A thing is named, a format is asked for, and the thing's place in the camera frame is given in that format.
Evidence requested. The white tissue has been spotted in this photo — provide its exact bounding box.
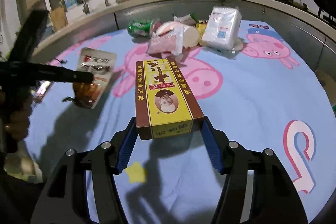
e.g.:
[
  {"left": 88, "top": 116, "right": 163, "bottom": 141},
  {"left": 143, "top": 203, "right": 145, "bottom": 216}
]
[{"left": 172, "top": 13, "right": 196, "bottom": 25}]

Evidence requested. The gas stove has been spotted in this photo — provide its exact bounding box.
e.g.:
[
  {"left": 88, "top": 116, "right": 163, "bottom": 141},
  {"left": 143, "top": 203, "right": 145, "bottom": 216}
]
[{"left": 270, "top": 0, "right": 336, "bottom": 25}]

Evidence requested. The cartoon pig printed blanket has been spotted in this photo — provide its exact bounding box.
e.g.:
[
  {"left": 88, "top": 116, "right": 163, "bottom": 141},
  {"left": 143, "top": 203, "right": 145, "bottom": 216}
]
[{"left": 25, "top": 20, "right": 336, "bottom": 224}]

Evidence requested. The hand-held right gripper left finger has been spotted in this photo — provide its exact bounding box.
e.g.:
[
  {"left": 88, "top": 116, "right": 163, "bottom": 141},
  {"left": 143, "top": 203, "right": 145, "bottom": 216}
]
[{"left": 31, "top": 117, "right": 137, "bottom": 224}]

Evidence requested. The yellow brown cardboard box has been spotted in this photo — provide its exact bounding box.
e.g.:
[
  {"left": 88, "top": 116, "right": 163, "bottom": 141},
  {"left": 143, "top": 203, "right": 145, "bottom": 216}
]
[{"left": 135, "top": 57, "right": 204, "bottom": 140}]

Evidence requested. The chrome kitchen faucet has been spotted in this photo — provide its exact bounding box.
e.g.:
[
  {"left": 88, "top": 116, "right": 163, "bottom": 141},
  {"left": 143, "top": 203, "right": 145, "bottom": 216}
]
[{"left": 61, "top": 0, "right": 90, "bottom": 15}]

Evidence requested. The white kitchen sink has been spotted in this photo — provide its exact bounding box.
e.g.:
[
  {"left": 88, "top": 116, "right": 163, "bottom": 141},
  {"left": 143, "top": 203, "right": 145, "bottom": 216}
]
[{"left": 87, "top": 0, "right": 119, "bottom": 13}]

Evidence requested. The white tissue pack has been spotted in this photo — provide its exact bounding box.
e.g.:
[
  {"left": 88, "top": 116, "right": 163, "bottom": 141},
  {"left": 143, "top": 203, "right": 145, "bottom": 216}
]
[{"left": 201, "top": 6, "right": 242, "bottom": 51}]

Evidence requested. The pink plastic packet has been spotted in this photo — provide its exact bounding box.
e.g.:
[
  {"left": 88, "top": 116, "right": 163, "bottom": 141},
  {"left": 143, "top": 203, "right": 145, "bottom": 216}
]
[{"left": 146, "top": 30, "right": 184, "bottom": 56}]

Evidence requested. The green drink can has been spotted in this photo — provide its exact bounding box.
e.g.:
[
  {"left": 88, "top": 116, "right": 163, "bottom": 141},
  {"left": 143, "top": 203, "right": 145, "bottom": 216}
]
[{"left": 128, "top": 20, "right": 154, "bottom": 38}]

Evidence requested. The wooden cutting board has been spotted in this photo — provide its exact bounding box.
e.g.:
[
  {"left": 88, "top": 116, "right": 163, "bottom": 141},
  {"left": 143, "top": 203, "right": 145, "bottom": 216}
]
[{"left": 50, "top": 6, "right": 68, "bottom": 30}]

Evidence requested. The grey kitchen counter cabinet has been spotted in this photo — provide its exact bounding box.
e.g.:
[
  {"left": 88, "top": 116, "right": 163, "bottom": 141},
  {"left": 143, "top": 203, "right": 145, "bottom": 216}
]
[{"left": 26, "top": 0, "right": 336, "bottom": 77}]

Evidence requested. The person's left hand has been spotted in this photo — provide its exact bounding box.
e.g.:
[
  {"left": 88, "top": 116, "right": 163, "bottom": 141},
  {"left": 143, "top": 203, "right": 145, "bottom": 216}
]
[{"left": 0, "top": 105, "right": 30, "bottom": 141}]

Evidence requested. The white round packaged bun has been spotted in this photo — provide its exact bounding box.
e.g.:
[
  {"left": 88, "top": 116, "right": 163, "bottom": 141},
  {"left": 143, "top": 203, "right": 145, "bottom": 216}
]
[{"left": 156, "top": 21, "right": 201, "bottom": 49}]

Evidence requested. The clear red snack packet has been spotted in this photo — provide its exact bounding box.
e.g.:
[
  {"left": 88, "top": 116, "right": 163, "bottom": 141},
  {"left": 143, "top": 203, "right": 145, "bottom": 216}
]
[{"left": 71, "top": 48, "right": 118, "bottom": 109}]

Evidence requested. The yellow snack wrapper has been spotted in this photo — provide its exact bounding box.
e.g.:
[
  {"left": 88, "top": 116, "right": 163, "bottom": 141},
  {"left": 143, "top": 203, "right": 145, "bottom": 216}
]
[{"left": 196, "top": 20, "right": 210, "bottom": 42}]

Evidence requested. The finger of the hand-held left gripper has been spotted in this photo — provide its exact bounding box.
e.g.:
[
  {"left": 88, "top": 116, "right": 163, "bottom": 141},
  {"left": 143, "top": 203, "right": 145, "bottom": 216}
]
[
  {"left": 62, "top": 96, "right": 80, "bottom": 106},
  {"left": 39, "top": 64, "right": 94, "bottom": 83}
]

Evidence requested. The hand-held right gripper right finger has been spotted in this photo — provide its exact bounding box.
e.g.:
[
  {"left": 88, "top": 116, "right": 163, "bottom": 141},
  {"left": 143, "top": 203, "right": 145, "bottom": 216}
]
[{"left": 201, "top": 116, "right": 309, "bottom": 224}]

